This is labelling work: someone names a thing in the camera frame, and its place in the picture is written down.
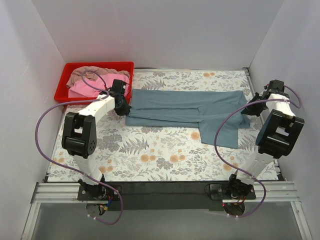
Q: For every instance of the beige t shirt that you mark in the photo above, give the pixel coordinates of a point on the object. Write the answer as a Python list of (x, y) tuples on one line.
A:
[(90, 72)]

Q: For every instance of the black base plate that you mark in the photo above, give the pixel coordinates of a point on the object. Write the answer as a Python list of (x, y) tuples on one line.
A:
[(96, 193), (222, 191)]

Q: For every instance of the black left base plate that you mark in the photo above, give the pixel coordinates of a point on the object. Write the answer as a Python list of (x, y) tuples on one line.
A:
[(96, 193)]

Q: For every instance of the aluminium front frame rail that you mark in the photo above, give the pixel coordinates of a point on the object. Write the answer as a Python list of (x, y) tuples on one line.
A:
[(276, 191)]

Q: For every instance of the pink t shirt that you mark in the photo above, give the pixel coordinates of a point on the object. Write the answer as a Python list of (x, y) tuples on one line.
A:
[(82, 90)]

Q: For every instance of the blue-grey t shirt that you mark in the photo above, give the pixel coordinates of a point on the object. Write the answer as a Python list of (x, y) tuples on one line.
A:
[(213, 113)]

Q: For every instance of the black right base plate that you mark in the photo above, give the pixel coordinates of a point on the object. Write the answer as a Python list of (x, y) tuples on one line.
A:
[(222, 191)]

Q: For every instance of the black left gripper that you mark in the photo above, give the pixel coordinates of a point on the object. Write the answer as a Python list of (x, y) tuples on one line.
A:
[(123, 108)]

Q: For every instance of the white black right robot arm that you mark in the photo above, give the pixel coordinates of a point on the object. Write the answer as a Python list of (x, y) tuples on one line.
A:
[(276, 138)]

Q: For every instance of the red plastic bin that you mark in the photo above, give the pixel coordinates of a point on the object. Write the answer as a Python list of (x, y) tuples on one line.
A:
[(61, 93)]

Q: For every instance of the floral table mat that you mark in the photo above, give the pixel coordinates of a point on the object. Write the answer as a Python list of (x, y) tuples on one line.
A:
[(134, 153)]

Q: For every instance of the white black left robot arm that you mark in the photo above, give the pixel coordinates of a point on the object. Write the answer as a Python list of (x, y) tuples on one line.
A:
[(79, 136)]

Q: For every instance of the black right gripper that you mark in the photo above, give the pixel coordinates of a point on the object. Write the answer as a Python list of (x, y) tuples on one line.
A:
[(251, 107)]

